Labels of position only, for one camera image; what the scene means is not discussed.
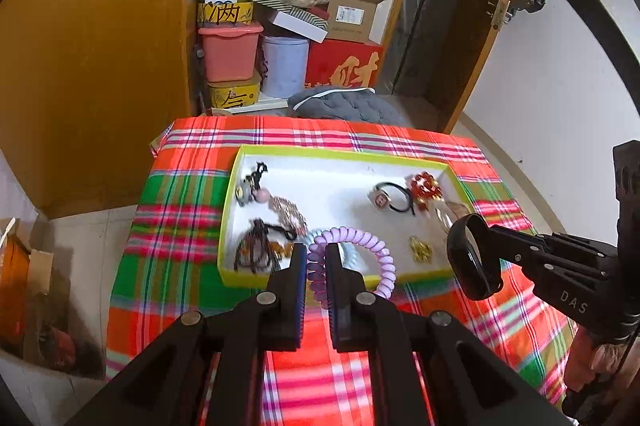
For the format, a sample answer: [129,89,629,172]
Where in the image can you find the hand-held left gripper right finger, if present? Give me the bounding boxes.
[325,243,576,426]

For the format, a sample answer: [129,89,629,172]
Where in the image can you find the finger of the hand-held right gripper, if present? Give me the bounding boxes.
[482,223,621,259]
[495,246,616,302]

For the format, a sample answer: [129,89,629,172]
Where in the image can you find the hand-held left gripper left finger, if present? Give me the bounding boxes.
[65,243,308,426]

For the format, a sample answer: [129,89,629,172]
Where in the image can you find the pale spiral hair tie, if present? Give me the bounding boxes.
[300,228,363,274]

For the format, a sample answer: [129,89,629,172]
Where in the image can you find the black wristband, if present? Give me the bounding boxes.
[446,213,503,302]

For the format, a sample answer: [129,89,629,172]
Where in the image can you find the purple spiral hair tie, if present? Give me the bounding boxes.
[306,228,397,307]

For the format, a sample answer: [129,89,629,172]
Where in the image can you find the beaded bracelet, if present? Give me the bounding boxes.
[270,196,308,237]

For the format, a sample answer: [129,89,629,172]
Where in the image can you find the gold ornament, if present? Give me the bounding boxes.
[409,233,435,264]

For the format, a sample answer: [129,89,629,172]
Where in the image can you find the red bead bracelet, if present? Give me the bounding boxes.
[404,171,443,212]

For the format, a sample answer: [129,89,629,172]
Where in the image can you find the pink bead keychain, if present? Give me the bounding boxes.
[234,161,273,207]

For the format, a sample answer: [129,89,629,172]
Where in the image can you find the yellow-green tray box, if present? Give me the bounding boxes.
[217,143,476,289]

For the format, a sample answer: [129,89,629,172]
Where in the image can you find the black hair tie with charm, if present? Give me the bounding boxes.
[369,180,418,218]

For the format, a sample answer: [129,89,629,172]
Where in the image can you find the person's right hand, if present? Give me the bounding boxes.
[570,326,628,387]

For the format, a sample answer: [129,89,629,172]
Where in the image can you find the plaid tablecloth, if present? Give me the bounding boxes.
[105,115,578,426]

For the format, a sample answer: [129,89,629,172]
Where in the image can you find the grey knitted cushion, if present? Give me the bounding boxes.
[287,86,413,127]

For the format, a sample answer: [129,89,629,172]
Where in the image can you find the low yellow tin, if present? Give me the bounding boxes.
[207,73,262,109]

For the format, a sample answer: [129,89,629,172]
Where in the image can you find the dark film-covered door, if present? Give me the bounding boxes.
[392,0,523,134]

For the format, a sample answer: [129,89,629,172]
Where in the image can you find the metal door latch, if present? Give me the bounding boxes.
[487,0,511,29]

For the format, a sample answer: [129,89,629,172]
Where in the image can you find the pale blue bucket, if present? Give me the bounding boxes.
[261,35,311,99]

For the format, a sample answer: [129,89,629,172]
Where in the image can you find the red box with gold print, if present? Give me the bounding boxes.
[305,38,385,94]

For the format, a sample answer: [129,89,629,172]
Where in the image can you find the pink plastic bin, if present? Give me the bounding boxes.
[197,21,264,83]

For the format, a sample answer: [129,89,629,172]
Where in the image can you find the striped white box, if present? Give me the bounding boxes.
[245,0,331,44]

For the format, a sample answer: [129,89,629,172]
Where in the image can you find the open cardboard box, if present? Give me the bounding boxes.
[326,0,386,44]

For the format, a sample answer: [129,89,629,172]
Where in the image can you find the yellow tin with black print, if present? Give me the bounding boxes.
[197,0,254,27]

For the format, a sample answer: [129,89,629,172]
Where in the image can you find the wooden wardrobe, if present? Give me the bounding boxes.
[0,0,213,219]

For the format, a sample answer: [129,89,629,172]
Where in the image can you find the dark bead bracelet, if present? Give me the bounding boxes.
[232,218,296,274]

